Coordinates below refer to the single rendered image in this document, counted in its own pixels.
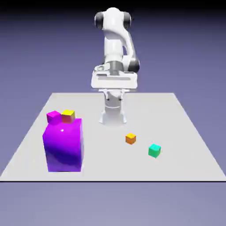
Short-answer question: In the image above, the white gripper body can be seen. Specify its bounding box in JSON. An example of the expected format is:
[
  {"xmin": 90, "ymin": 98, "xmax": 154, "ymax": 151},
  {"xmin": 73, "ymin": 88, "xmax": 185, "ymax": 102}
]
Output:
[{"xmin": 90, "ymin": 70, "xmax": 138, "ymax": 90}]

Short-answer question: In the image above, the small yellow cube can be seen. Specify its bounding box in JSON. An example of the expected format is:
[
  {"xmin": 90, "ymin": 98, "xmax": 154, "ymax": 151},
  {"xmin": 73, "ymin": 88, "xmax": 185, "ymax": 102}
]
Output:
[{"xmin": 61, "ymin": 109, "xmax": 76, "ymax": 124}]

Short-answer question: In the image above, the small orange cube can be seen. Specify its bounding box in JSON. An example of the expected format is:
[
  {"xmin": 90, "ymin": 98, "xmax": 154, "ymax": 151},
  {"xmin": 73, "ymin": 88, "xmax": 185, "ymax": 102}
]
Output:
[{"xmin": 125, "ymin": 133, "xmax": 137, "ymax": 145}]

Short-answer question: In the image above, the small magenta cube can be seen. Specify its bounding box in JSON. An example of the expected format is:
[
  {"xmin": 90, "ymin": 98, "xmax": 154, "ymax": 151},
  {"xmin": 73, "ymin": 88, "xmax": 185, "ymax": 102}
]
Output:
[{"xmin": 46, "ymin": 110, "xmax": 62, "ymax": 125}]

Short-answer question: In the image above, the small green cube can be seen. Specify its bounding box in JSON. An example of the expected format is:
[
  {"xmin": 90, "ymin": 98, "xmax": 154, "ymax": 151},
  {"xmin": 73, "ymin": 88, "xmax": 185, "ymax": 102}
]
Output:
[{"xmin": 147, "ymin": 143, "xmax": 162, "ymax": 159}]

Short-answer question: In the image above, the large purple box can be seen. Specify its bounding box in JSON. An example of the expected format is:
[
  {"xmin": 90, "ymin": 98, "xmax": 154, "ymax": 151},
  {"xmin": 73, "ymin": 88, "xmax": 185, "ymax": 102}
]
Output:
[{"xmin": 42, "ymin": 117, "xmax": 84, "ymax": 173}]

